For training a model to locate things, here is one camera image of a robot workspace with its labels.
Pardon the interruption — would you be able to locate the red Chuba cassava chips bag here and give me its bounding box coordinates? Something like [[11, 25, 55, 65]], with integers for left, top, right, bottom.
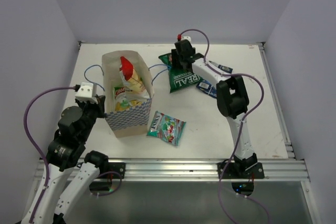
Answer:
[[119, 56, 146, 96]]

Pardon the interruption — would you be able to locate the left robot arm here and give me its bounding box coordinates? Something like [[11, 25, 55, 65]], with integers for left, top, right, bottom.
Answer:
[[21, 95, 109, 223]]

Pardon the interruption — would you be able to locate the dark green REAL chips bag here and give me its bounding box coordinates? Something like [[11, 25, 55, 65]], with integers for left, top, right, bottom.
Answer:
[[158, 53, 203, 93]]

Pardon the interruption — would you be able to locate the green Chuba cassava chips bag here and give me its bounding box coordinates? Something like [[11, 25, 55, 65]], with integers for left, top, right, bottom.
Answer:
[[113, 87, 150, 111]]

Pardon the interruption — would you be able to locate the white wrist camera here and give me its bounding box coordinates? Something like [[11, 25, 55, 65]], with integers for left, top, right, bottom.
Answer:
[[177, 34, 191, 42], [75, 82, 98, 103]]

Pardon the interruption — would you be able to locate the right aluminium table edge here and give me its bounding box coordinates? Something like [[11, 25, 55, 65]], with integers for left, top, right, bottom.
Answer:
[[257, 42, 296, 159]]

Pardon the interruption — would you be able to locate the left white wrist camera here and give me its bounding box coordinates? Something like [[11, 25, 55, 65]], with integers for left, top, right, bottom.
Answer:
[[75, 82, 98, 103]]

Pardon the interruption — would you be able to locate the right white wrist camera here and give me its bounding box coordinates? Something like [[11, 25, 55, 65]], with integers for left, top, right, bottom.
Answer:
[[177, 34, 191, 42]]

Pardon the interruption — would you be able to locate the blue Kettle snack bag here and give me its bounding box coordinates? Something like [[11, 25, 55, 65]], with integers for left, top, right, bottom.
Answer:
[[196, 61, 233, 98]]

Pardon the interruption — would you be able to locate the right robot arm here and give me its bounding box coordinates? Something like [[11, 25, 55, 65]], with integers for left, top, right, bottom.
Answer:
[[171, 38, 258, 178]]

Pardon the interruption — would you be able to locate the aluminium mounting rail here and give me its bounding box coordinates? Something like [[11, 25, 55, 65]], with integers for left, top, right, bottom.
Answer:
[[109, 158, 310, 182]]

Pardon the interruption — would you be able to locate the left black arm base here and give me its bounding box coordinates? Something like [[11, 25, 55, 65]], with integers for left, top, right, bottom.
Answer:
[[104, 162, 126, 182]]

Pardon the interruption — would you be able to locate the teal Fox's candy bag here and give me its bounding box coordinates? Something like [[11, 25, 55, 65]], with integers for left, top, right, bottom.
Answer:
[[146, 111, 186, 146]]

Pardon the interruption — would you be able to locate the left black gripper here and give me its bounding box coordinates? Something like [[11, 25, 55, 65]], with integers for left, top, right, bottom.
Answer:
[[75, 93, 107, 142]]

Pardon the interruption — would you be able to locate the blue checkered paper bag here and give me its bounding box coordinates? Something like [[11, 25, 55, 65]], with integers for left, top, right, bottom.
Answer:
[[98, 50, 154, 138]]

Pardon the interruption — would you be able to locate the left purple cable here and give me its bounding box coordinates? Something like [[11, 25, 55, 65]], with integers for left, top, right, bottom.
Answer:
[[23, 86, 79, 222]]

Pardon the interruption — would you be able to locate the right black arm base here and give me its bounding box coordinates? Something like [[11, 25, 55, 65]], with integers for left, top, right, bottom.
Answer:
[[217, 159, 265, 179]]

